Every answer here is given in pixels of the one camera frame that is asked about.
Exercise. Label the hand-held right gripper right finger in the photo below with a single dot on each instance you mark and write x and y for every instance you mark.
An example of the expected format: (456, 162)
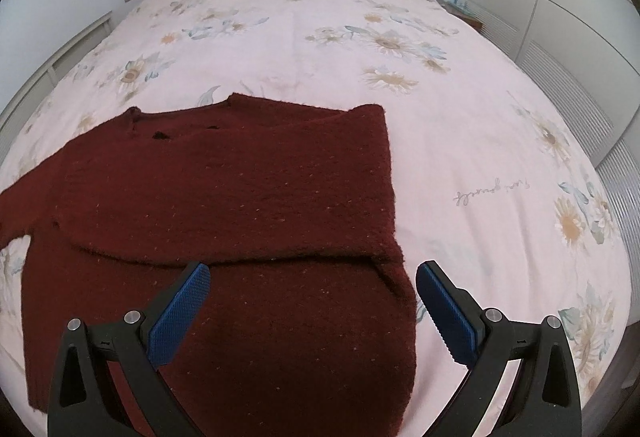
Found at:
(445, 312)

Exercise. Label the dark red knit sweater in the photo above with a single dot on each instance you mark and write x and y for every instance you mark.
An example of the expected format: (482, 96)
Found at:
(225, 197)

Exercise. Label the bed with floral pink cover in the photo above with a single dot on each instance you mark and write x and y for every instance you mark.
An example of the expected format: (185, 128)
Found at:
(350, 77)

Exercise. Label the white radiator cover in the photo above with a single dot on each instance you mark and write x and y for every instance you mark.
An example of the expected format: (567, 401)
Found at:
(65, 62)

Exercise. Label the white wardrobe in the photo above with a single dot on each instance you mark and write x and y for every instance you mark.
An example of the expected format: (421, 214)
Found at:
(575, 17)

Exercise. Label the small glass item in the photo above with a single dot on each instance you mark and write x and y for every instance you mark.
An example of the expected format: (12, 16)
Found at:
(465, 5)

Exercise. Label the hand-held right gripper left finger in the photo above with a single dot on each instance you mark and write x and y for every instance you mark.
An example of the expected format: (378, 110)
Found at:
(180, 312)

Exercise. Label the wooden nightstand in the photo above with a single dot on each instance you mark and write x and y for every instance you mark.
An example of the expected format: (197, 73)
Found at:
(467, 17)

